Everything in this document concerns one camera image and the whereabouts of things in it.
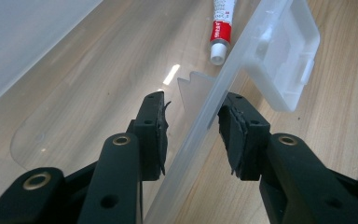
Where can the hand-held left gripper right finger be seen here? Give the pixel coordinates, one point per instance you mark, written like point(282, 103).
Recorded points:
point(248, 140)

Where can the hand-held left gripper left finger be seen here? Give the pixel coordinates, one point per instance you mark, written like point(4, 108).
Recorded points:
point(150, 140)

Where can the clear plastic storage box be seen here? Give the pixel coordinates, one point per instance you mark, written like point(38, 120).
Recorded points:
point(279, 62)

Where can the red and white ointment tube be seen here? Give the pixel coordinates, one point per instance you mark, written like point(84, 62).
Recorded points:
point(221, 31)

